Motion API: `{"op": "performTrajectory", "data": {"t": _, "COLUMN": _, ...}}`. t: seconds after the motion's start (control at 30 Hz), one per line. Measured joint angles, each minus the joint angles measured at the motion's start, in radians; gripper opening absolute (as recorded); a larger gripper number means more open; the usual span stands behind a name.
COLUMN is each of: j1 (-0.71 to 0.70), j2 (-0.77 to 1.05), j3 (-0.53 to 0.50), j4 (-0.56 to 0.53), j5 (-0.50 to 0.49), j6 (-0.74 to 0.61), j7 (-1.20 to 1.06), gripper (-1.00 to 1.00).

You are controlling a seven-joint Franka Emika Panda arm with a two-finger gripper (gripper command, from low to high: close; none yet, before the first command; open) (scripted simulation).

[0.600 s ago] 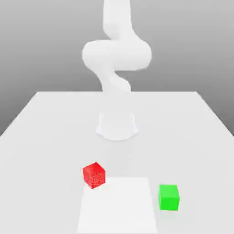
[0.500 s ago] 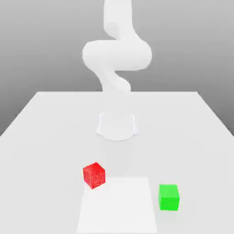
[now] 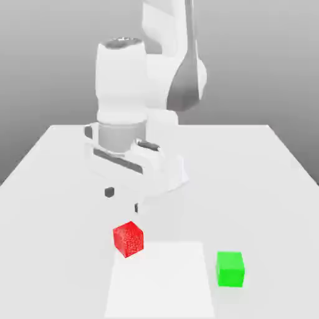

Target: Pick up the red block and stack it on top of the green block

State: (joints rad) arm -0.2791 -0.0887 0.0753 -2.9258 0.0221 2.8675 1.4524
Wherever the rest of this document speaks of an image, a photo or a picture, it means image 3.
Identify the small red cube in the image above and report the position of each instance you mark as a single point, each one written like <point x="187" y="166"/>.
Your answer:
<point x="128" y="239"/>

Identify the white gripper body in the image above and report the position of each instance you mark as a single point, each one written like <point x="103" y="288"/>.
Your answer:
<point x="117" y="172"/>

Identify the small green cube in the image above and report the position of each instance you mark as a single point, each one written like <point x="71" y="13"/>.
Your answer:
<point x="230" y="269"/>

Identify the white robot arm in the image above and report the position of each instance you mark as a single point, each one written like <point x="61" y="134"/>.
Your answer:
<point x="120" y="82"/>

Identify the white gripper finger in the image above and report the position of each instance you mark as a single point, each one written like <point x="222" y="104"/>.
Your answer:
<point x="136" y="207"/>
<point x="109" y="192"/>

